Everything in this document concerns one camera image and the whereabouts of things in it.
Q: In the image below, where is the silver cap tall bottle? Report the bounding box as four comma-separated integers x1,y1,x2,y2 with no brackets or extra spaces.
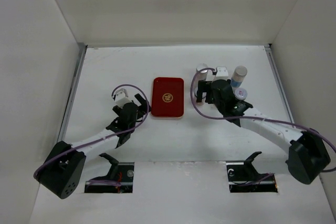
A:
195,63,213,83

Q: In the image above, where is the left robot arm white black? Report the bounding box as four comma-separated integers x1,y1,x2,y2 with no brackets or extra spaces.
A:
34,94,151,199

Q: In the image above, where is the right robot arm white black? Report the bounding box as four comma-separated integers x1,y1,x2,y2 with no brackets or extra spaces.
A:
196,80,330,185

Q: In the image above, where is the white cap jar right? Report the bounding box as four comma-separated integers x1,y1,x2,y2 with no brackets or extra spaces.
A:
234,87,248,101

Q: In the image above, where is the red rectangular tray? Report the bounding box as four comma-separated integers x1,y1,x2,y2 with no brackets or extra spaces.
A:
151,77,184,118

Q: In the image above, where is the silver cap blue label bottle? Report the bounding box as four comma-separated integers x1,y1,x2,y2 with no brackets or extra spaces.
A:
230,66,247,88

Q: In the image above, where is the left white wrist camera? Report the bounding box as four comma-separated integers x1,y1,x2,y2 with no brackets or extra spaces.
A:
114,88,131,108

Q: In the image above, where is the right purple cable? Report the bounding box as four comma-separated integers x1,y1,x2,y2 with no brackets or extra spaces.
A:
190,68,336,186

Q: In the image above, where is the purple cable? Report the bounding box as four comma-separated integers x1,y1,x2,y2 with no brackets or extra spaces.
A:
33,84,151,183
190,68,336,186

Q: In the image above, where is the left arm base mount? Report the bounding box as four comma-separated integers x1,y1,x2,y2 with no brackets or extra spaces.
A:
84,153,135,194

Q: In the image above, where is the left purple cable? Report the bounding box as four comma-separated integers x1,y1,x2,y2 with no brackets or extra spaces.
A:
33,84,151,183

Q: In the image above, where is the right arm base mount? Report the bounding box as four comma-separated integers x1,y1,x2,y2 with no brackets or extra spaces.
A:
226,152,278,193

